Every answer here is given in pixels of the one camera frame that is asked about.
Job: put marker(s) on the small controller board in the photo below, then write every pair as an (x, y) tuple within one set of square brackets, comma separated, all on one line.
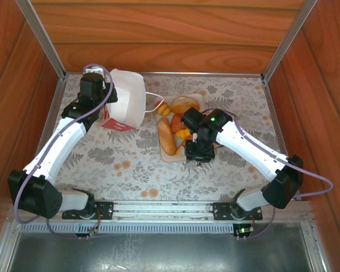
[(243, 231), (93, 231)]

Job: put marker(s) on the pink rectangular tray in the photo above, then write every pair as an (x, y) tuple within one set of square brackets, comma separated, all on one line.
[(165, 158)]

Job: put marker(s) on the aluminium corner post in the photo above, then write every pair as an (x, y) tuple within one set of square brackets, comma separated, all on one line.
[(289, 39), (42, 39)]

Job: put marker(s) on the round pale fake bun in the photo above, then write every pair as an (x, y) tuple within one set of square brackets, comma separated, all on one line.
[(184, 105)]

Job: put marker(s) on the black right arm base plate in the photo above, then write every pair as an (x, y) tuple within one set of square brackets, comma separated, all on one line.
[(221, 211)]

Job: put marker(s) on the small golden fake croissant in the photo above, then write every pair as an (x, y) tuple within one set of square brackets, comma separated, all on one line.
[(163, 109)]

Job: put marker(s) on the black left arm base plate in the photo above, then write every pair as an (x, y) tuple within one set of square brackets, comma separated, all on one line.
[(105, 209)]

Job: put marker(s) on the grey floral tablecloth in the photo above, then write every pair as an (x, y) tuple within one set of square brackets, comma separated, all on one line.
[(130, 175)]

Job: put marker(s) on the red white printed paper bag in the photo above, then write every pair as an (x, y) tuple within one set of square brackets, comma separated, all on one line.
[(127, 99)]

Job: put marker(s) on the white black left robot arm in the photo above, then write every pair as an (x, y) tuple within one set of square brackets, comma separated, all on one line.
[(56, 147)]

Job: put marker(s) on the shiny metal plate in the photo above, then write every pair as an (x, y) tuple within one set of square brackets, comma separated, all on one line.
[(158, 255)]

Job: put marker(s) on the long golden fake loaf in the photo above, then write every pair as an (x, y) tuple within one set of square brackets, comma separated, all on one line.
[(167, 137)]

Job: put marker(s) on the aluminium frame rail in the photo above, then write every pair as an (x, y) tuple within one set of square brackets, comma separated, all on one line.
[(201, 74), (280, 136), (49, 124)]

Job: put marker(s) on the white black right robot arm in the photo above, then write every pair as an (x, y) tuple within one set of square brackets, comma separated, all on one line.
[(249, 147)]

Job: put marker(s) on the wide aluminium mounting beam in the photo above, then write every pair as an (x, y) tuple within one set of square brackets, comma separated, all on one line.
[(158, 208)]

